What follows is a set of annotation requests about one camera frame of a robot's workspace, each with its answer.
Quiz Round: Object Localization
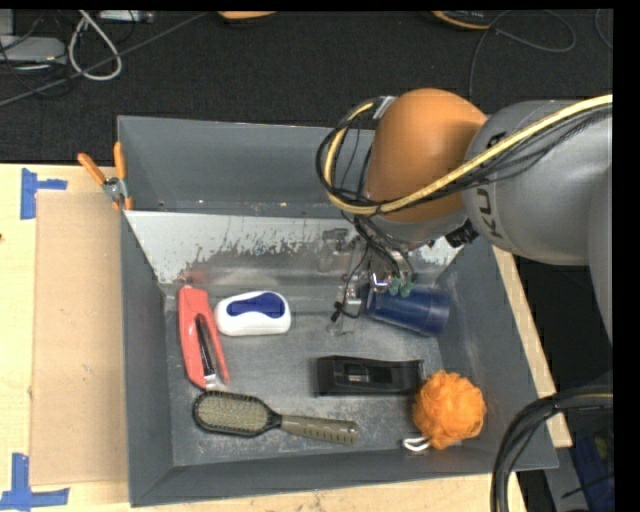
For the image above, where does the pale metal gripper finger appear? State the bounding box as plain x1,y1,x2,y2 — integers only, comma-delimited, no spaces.
327,294,363,337

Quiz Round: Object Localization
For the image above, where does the grey metal bin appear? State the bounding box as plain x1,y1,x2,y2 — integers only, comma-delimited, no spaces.
115,114,561,508

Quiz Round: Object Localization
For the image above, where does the black stapler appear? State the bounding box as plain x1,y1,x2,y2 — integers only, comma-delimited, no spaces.
314,355,426,398

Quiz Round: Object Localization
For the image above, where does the black cylinder on white bracket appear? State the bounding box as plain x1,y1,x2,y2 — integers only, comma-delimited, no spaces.
432,220,477,250

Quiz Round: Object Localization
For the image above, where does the black and olive hairbrush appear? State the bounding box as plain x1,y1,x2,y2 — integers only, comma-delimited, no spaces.
192,389,361,447

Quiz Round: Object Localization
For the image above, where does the dark blue cup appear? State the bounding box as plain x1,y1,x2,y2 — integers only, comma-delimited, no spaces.
365,283,453,338

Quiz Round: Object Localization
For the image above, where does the orange bath pouf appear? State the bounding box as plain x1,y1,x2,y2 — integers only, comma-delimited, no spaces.
402,369,488,453

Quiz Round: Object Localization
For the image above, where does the white and blue brush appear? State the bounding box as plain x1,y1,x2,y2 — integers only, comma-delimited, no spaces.
213,290,293,338

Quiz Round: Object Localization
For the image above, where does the brown cardboard board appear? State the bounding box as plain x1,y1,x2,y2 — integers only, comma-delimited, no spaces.
28,191,130,487

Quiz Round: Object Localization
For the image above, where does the red stapler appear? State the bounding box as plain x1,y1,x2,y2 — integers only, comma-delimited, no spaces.
177,284,232,392

